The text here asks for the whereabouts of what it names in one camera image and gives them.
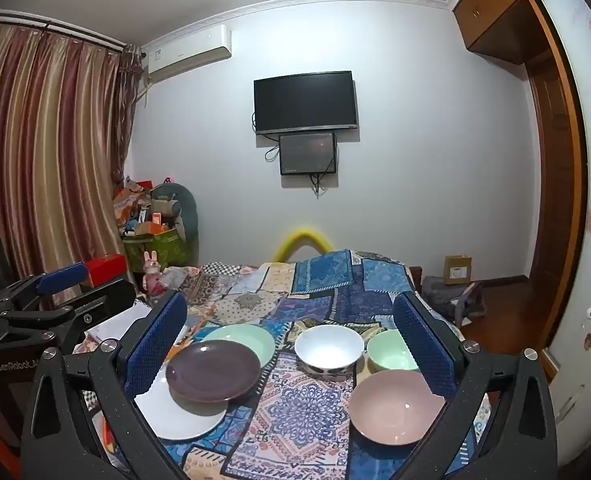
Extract purple plate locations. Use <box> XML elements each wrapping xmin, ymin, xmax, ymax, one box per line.
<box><xmin>166</xmin><ymin>339</ymin><xmax>262</xmax><ymax>403</ymax></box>

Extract wooden overhead cabinet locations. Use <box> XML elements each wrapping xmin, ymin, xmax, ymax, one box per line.
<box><xmin>452</xmin><ymin>0</ymin><xmax>559</xmax><ymax>66</ymax></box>

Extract red box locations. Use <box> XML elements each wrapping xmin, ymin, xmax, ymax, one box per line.
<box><xmin>86</xmin><ymin>254</ymin><xmax>127</xmax><ymax>288</ymax></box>

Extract pink bowl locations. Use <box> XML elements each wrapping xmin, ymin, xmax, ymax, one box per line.
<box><xmin>348</xmin><ymin>369</ymin><xmax>449</xmax><ymax>447</ymax></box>

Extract black wall television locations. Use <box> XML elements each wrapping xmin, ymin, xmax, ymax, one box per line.
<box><xmin>254</xmin><ymin>71</ymin><xmax>360</xmax><ymax>136</ymax></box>

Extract white suitcase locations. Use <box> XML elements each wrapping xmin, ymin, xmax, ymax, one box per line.
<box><xmin>545</xmin><ymin>302</ymin><xmax>591</xmax><ymax>466</ymax></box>

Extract white curtain rail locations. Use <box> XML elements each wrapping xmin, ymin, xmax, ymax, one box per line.
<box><xmin>0</xmin><ymin>10</ymin><xmax>126</xmax><ymax>52</ymax></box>

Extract green plate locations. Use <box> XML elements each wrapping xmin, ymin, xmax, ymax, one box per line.
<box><xmin>203</xmin><ymin>323</ymin><xmax>276</xmax><ymax>368</ymax></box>

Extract cardboard box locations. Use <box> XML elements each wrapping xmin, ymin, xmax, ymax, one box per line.
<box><xmin>444</xmin><ymin>255</ymin><xmax>473</xmax><ymax>286</ymax></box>

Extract striped brown curtain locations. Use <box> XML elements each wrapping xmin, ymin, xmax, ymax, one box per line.
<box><xmin>0</xmin><ymin>22</ymin><xmax>144</xmax><ymax>311</ymax></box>

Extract white cloth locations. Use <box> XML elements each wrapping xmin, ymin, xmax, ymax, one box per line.
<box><xmin>83</xmin><ymin>302</ymin><xmax>151</xmax><ymax>356</ymax></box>

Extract green bag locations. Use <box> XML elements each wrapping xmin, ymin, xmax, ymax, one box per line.
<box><xmin>123</xmin><ymin>227</ymin><xmax>189</xmax><ymax>273</ymax></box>

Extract yellow foam hoop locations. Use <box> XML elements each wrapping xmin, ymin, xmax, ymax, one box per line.
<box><xmin>274</xmin><ymin>227</ymin><xmax>333</xmax><ymax>263</ymax></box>

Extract pile of toys and boxes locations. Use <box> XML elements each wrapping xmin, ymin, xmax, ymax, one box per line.
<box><xmin>113</xmin><ymin>175</ymin><xmax>181</xmax><ymax>238</ymax></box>

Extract wooden door frame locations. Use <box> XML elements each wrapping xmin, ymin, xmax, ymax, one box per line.
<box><xmin>523</xmin><ymin>0</ymin><xmax>589</xmax><ymax>396</ymax></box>

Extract grey bag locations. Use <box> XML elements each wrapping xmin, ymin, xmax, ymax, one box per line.
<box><xmin>420</xmin><ymin>275</ymin><xmax>487</xmax><ymax>322</ymax></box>

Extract white bowl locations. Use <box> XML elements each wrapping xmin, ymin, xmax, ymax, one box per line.
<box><xmin>294</xmin><ymin>324</ymin><xmax>365</xmax><ymax>378</ymax></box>

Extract small black monitor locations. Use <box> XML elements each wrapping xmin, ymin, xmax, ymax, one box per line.
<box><xmin>279</xmin><ymin>131</ymin><xmax>338</xmax><ymax>176</ymax></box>

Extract white plate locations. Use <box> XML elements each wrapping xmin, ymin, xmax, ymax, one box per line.
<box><xmin>134</xmin><ymin>375</ymin><xmax>229</xmax><ymax>441</ymax></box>

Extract green bowl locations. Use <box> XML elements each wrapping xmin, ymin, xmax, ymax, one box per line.
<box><xmin>366</xmin><ymin>328</ymin><xmax>421</xmax><ymax>373</ymax></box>

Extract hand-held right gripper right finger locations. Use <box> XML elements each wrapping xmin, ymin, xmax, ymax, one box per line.
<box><xmin>393</xmin><ymin>291</ymin><xmax>559</xmax><ymax>480</ymax></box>

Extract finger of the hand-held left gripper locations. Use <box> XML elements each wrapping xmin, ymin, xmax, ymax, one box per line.
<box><xmin>0</xmin><ymin>278</ymin><xmax>137</xmax><ymax>341</ymax></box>
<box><xmin>0</xmin><ymin>261</ymin><xmax>89</xmax><ymax>311</ymax></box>

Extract pink bunny toy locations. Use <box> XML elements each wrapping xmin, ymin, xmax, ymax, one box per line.
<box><xmin>143</xmin><ymin>250</ymin><xmax>169</xmax><ymax>296</ymax></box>

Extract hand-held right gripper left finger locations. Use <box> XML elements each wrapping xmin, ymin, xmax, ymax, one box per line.
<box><xmin>23</xmin><ymin>290</ymin><xmax>189</xmax><ymax>480</ymax></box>

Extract patchwork printed blanket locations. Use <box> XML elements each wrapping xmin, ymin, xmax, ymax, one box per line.
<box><xmin>83</xmin><ymin>249</ymin><xmax>491</xmax><ymax>480</ymax></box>

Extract white air conditioner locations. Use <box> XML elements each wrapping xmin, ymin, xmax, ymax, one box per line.
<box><xmin>140</xmin><ymin>25</ymin><xmax>233</xmax><ymax>83</ymax></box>

